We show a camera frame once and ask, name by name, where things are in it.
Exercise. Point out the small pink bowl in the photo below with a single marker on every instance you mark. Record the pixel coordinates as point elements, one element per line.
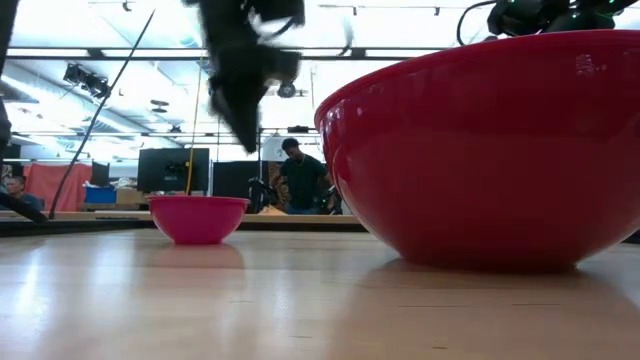
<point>197,220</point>

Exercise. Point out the large red bowl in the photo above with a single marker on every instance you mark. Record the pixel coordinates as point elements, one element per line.
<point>490,160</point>

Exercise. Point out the cardboard box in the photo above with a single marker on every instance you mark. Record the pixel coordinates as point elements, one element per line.
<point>130,196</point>

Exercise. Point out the black computer monitor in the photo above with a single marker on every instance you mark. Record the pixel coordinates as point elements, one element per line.
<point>172,170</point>

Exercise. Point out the black slanted bar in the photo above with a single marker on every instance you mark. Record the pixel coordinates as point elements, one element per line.
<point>22,207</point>

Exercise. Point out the blue storage bin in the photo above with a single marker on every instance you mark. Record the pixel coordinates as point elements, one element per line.
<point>100,195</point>

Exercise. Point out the round black ceiling lamp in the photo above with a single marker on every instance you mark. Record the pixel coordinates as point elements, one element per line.
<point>286,91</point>

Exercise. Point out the seated person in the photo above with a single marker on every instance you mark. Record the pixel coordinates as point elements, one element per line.
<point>17,190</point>

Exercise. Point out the orange curtain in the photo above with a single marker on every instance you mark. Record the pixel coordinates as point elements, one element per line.
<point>50,185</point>

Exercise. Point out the standing person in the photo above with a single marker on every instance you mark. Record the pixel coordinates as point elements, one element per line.
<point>302,177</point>

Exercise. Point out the black ceiling rail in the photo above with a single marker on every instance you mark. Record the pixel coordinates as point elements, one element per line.
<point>357,53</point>

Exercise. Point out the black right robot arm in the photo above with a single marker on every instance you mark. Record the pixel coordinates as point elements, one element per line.
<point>550,15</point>

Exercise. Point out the small black monitor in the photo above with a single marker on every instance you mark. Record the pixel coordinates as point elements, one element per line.
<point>100,174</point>

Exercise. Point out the dark partition panel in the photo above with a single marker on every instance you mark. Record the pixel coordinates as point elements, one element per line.
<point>235,180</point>

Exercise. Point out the black ceiling spotlight fixture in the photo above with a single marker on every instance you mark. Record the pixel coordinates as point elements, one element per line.
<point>87,80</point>

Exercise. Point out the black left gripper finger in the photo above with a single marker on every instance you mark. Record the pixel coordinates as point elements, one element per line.
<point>242,120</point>

